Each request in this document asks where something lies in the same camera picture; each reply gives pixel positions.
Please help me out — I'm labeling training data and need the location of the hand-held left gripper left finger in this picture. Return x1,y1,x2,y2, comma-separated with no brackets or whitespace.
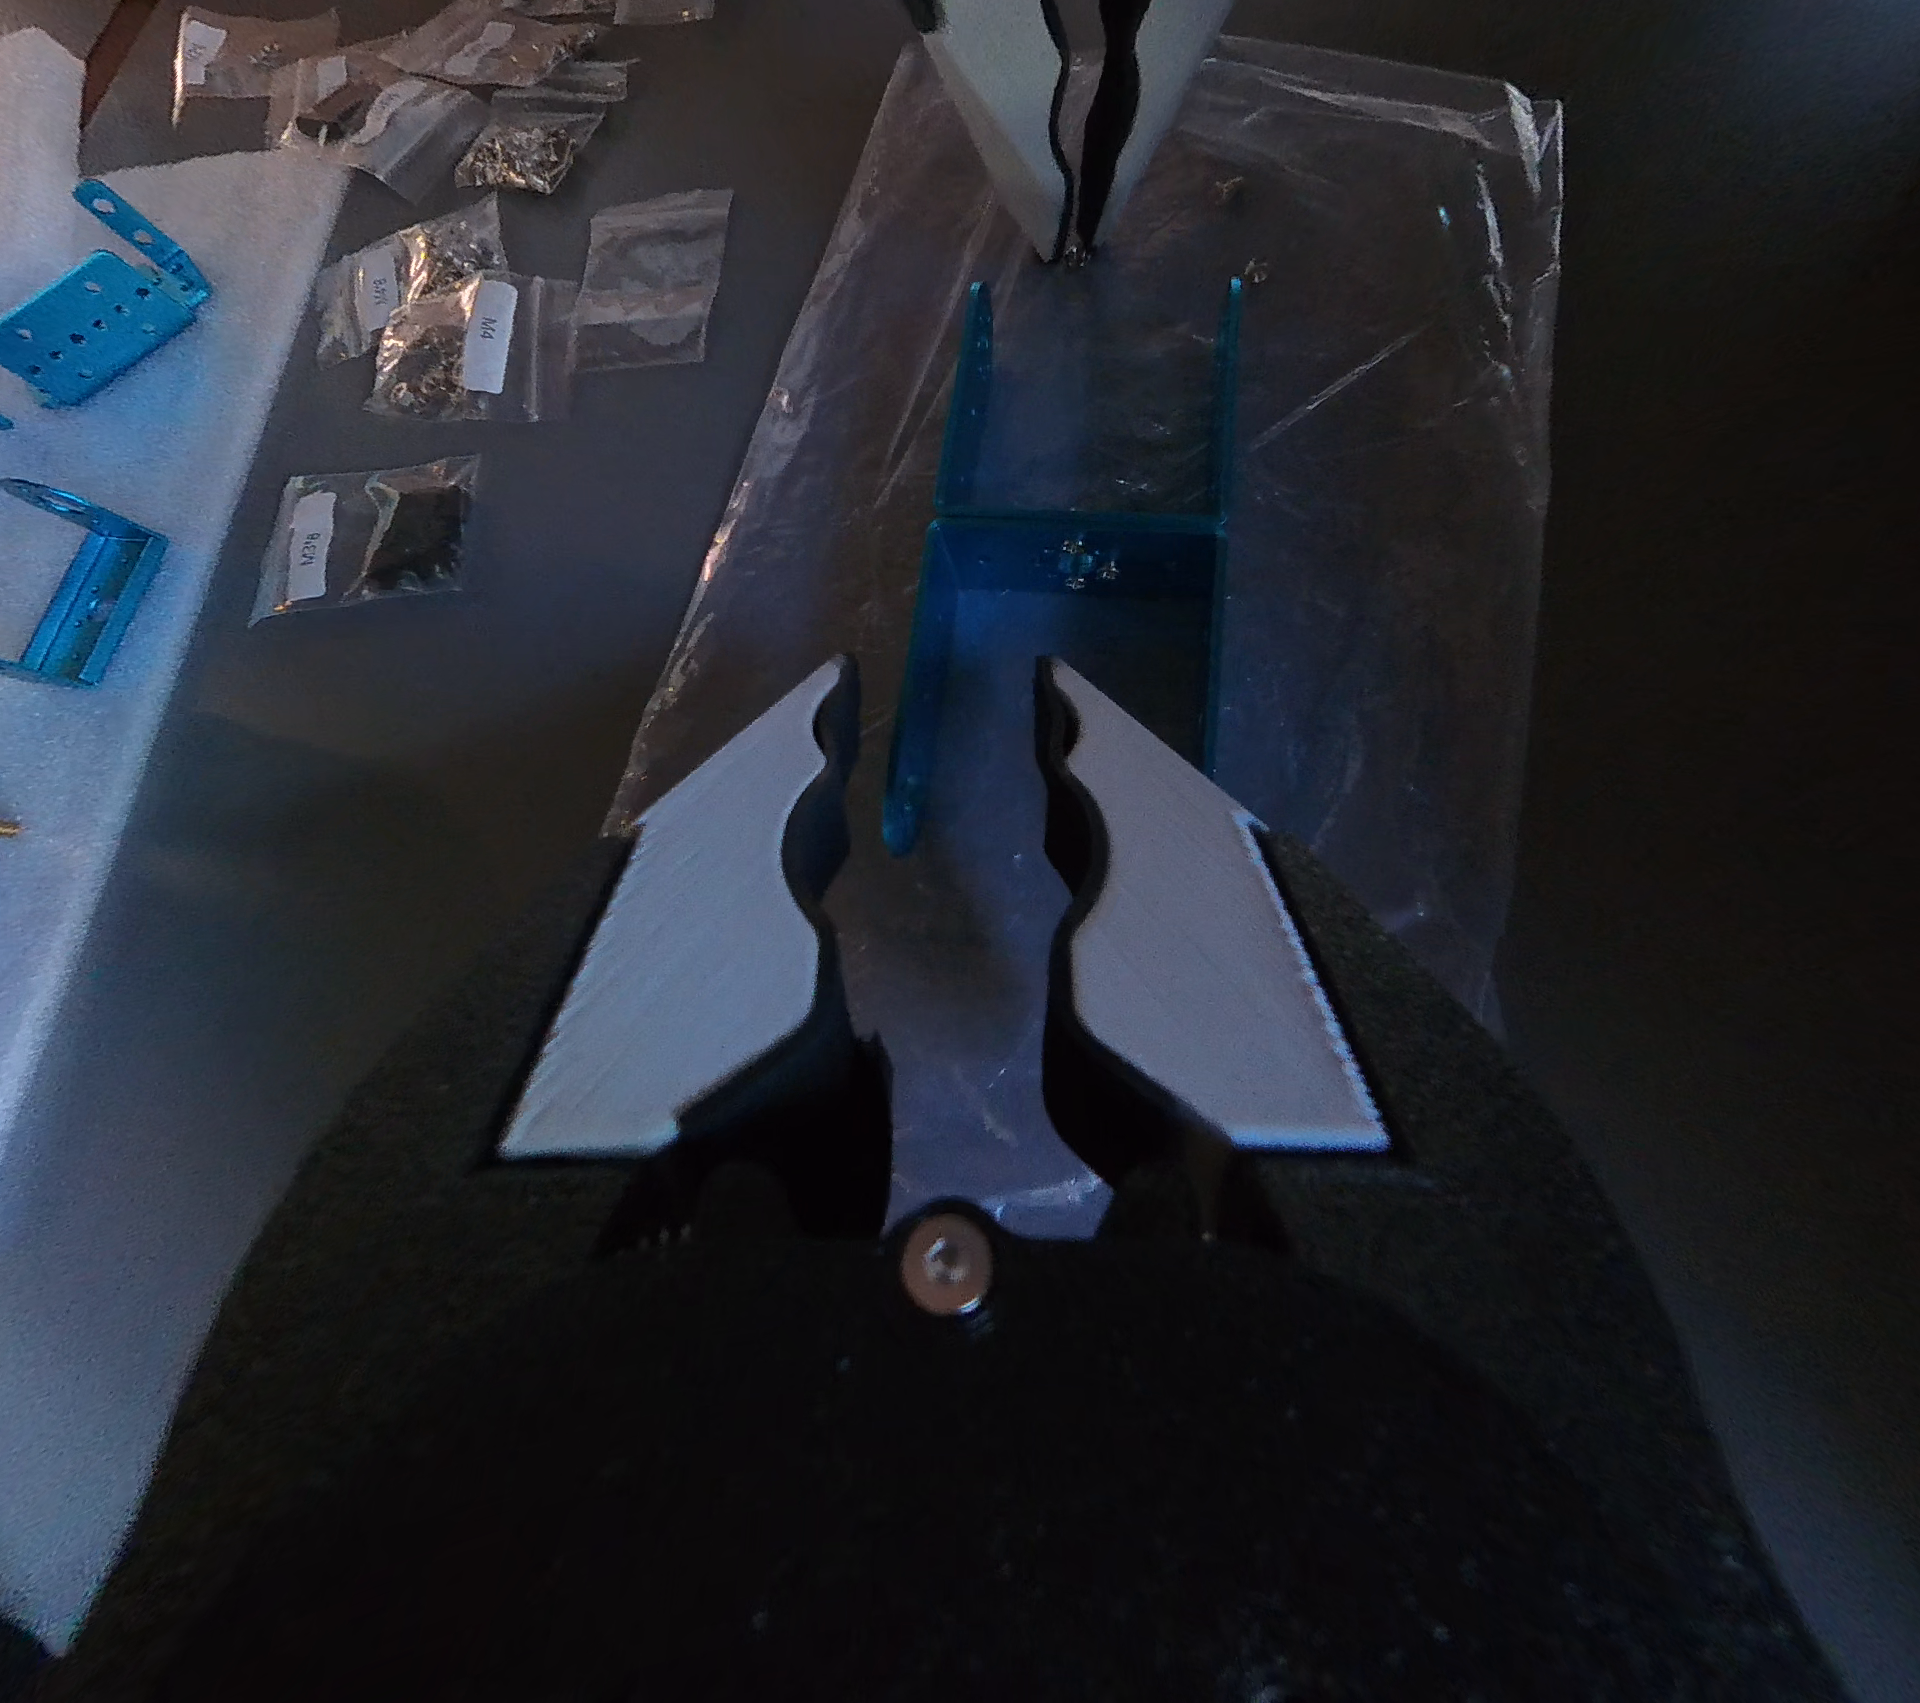
492,653,864,1162

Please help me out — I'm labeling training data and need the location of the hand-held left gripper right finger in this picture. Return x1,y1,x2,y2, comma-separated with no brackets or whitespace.
1032,653,1394,1157

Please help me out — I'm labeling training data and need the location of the large clear plastic bag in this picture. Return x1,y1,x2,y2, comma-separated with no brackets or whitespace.
600,29,1570,1247

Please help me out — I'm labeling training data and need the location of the blue flanged bracket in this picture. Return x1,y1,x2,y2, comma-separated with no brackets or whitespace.
0,477,168,687

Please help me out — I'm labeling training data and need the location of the blue perforated bracket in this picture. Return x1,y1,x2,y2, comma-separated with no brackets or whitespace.
0,177,212,409

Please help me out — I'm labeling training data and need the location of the white foam sheet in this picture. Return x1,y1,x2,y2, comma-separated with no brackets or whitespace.
0,22,355,1655

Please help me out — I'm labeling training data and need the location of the grey desk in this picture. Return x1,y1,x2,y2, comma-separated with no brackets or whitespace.
0,0,1920,1703

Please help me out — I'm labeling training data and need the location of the blue metal bracket assembly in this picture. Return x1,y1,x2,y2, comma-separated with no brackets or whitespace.
882,278,1249,860

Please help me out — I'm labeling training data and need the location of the pile of small hardware bags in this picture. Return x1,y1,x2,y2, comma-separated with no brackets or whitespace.
172,0,830,629

